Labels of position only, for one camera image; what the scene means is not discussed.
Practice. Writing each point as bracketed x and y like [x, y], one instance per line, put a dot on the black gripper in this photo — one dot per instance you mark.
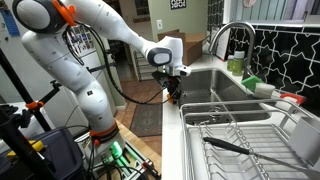
[173, 82]

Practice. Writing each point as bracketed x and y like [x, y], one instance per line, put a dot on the orange bowl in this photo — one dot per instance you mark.
[170, 99]

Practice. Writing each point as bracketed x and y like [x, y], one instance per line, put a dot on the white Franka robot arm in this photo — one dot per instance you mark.
[66, 66]

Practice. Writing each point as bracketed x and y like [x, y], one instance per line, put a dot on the green lit robot base device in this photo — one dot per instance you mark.
[117, 150]

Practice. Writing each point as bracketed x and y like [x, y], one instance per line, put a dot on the stainless steel sink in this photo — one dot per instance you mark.
[206, 83]

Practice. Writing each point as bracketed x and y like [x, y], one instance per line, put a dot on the steel kitchen faucet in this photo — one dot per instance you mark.
[233, 24]

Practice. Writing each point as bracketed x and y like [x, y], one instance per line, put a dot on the patterned floor rug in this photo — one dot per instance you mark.
[146, 120]

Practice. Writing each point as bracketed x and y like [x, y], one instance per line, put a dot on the brown cardboard box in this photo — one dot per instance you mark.
[193, 46]

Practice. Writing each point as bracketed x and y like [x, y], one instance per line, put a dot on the wooden platform board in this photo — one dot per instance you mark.
[140, 146]

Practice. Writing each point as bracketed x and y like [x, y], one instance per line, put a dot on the small green bottle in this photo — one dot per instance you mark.
[230, 63]

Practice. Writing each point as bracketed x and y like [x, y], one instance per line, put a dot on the white paper sheet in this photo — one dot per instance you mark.
[222, 43]

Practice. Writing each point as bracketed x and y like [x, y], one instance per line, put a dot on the large green bottle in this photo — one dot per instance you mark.
[238, 63]

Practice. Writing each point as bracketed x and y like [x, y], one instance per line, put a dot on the red black clamp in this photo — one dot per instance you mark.
[150, 168]

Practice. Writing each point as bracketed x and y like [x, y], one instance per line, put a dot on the green sponge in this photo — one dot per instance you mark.
[250, 82]

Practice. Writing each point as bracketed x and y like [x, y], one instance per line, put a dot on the white sponge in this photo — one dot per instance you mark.
[265, 89]

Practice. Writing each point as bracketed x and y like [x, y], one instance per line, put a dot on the black white patterned picture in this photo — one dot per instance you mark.
[178, 4]

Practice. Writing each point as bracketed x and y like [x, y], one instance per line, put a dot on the fridge photo collage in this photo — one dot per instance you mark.
[83, 38]

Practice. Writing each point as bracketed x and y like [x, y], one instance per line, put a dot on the red and white brush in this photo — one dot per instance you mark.
[293, 97]

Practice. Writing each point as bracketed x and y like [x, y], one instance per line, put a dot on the dark blue bin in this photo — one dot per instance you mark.
[63, 150]

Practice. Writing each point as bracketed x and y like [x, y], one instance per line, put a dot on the window with blinds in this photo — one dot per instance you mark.
[266, 10]

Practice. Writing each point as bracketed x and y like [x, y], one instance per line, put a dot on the white cutlery holder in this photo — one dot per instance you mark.
[305, 140]

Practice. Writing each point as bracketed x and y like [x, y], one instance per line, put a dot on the black pole with orange clamp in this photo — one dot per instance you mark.
[20, 90]

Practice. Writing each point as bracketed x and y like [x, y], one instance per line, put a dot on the thick black stand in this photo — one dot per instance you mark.
[20, 150]

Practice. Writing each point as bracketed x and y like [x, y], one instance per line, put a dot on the white refrigerator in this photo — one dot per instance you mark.
[10, 66]

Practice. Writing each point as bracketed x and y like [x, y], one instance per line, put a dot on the blue paper note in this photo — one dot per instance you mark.
[10, 21]

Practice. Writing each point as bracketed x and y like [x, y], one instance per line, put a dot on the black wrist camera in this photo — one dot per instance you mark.
[161, 79]

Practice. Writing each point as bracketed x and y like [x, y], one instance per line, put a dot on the white wall outlet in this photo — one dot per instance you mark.
[159, 24]

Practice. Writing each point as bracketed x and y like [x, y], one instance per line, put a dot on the round wall clock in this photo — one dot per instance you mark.
[249, 2]

